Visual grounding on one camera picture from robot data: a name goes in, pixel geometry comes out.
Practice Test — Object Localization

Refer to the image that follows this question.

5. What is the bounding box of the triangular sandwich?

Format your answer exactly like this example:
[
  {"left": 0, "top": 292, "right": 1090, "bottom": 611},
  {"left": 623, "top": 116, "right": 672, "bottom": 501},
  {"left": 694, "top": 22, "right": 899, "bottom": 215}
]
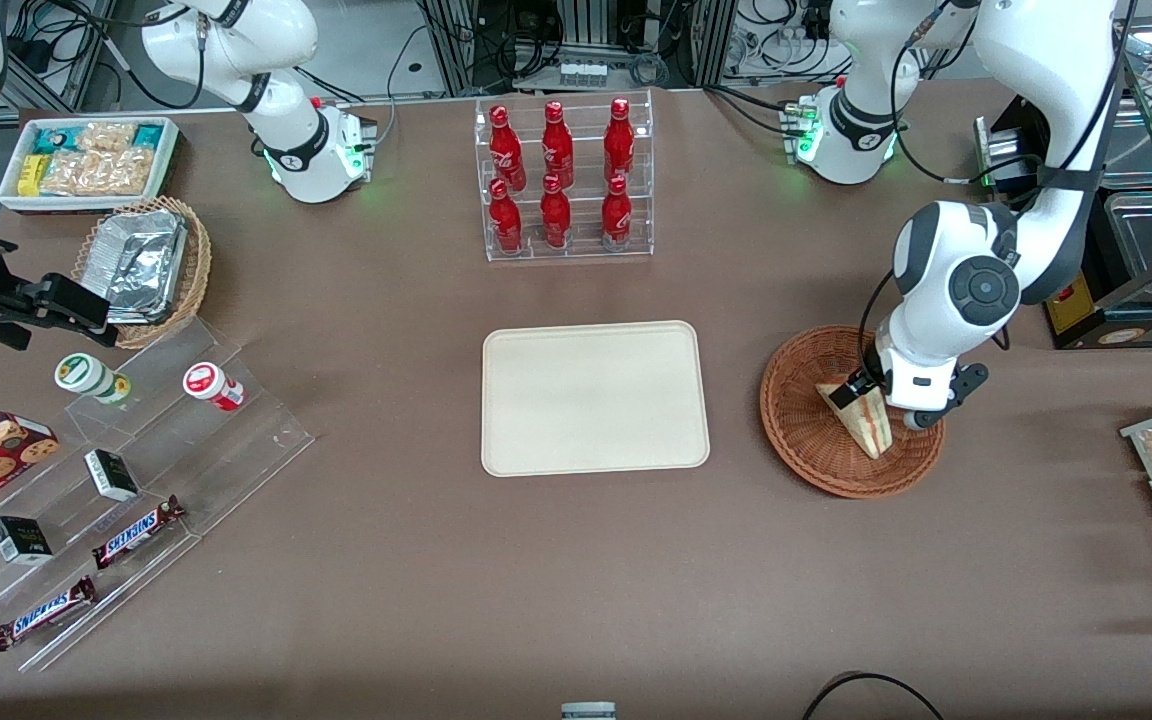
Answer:
[{"left": 815, "top": 379, "right": 894, "bottom": 461}]

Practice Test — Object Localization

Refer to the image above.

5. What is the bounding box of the brown wicker basket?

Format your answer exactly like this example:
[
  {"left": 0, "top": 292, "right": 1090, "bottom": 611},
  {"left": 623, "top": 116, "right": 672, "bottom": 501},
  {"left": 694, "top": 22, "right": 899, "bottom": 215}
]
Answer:
[{"left": 759, "top": 324, "right": 946, "bottom": 500}]

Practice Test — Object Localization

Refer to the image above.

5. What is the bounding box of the light wicker basket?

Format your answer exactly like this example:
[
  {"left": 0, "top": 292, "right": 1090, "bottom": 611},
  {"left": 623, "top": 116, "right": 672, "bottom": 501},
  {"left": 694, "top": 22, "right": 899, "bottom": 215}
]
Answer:
[{"left": 70, "top": 195, "right": 213, "bottom": 351}]

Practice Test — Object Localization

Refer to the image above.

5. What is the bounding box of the beige plastic tray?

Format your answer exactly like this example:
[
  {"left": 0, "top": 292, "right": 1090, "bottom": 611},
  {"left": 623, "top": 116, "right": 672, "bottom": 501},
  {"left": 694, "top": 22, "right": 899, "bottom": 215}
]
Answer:
[{"left": 480, "top": 320, "right": 712, "bottom": 479}]

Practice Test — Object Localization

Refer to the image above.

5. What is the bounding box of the green lid white cup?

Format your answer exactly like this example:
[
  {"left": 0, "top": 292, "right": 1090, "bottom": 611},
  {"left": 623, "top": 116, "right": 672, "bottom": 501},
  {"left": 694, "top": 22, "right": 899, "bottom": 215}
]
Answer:
[{"left": 53, "top": 352, "right": 133, "bottom": 406}]

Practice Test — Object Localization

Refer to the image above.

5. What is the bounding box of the aluminium foil container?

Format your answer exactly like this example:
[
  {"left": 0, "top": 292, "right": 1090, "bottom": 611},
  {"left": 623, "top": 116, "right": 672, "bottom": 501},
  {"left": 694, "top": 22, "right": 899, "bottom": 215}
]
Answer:
[{"left": 99, "top": 209, "right": 189, "bottom": 325}]

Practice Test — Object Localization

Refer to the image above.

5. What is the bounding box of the white snack bin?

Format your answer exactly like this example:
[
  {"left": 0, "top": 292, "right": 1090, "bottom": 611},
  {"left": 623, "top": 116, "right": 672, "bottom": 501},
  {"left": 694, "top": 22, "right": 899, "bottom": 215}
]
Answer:
[{"left": 0, "top": 116, "right": 181, "bottom": 215}]

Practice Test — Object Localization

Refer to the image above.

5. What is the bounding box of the large rice cracker bag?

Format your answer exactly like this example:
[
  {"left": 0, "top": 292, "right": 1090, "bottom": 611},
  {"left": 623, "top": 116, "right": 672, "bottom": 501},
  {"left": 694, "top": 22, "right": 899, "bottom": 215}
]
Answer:
[{"left": 40, "top": 147, "right": 157, "bottom": 198}]

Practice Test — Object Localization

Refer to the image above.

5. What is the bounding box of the red lid white cup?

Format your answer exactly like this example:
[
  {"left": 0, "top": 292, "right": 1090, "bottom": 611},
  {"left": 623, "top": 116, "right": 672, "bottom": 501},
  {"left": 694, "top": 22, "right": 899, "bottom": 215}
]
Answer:
[{"left": 182, "top": 361, "right": 246, "bottom": 413}]

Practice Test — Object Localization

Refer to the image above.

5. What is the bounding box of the small rice cracker bag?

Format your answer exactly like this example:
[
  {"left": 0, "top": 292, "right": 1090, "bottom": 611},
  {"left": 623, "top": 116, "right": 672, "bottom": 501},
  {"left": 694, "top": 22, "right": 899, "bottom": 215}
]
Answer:
[{"left": 76, "top": 121, "right": 138, "bottom": 154}]

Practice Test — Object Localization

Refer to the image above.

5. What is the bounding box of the small black box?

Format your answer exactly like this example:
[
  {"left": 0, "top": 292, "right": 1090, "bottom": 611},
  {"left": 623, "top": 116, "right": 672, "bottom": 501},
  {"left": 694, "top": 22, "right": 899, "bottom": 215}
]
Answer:
[
  {"left": 0, "top": 515, "right": 55, "bottom": 567},
  {"left": 83, "top": 448, "right": 141, "bottom": 503}
]

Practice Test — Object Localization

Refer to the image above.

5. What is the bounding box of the black food display case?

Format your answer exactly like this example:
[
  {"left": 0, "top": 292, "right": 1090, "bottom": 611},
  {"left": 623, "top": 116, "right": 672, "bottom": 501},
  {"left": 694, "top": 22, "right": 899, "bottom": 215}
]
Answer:
[{"left": 972, "top": 18, "right": 1152, "bottom": 352}]

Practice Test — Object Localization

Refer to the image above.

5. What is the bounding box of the clear acrylic stepped display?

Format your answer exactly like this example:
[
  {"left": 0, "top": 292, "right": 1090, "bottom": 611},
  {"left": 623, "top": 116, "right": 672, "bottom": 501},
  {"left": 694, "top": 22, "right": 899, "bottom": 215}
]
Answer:
[{"left": 0, "top": 318, "right": 316, "bottom": 674}]

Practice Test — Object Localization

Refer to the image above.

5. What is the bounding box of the snickers chocolate bar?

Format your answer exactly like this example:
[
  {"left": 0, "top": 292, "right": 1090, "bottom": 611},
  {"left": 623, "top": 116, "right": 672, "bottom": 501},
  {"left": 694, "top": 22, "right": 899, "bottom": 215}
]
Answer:
[
  {"left": 0, "top": 574, "right": 98, "bottom": 653},
  {"left": 90, "top": 494, "right": 188, "bottom": 572}
]

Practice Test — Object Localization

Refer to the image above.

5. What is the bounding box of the red cola bottle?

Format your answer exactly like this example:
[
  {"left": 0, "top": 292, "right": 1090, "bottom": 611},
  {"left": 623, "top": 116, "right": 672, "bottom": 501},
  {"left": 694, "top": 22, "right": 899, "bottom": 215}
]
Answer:
[
  {"left": 541, "top": 100, "right": 576, "bottom": 190},
  {"left": 603, "top": 97, "right": 637, "bottom": 187},
  {"left": 539, "top": 173, "right": 573, "bottom": 250},
  {"left": 600, "top": 175, "right": 634, "bottom": 252},
  {"left": 489, "top": 105, "right": 528, "bottom": 192},
  {"left": 487, "top": 178, "right": 525, "bottom": 254}
]

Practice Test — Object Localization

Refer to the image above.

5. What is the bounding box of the clear acrylic bottle rack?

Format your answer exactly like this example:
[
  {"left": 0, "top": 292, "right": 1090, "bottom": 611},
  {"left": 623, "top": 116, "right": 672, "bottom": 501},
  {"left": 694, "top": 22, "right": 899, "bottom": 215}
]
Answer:
[{"left": 473, "top": 89, "right": 656, "bottom": 264}]

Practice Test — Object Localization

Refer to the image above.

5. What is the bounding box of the black cable loop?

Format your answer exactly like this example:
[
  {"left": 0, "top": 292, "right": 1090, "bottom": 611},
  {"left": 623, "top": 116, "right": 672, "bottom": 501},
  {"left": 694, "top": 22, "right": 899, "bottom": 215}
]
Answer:
[{"left": 800, "top": 671, "right": 948, "bottom": 720}]

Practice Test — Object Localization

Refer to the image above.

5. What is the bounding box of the aluminium frame rack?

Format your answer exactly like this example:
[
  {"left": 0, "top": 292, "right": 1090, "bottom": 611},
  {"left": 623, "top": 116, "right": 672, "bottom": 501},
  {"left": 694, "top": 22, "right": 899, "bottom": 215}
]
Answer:
[{"left": 414, "top": 0, "right": 739, "bottom": 97}]

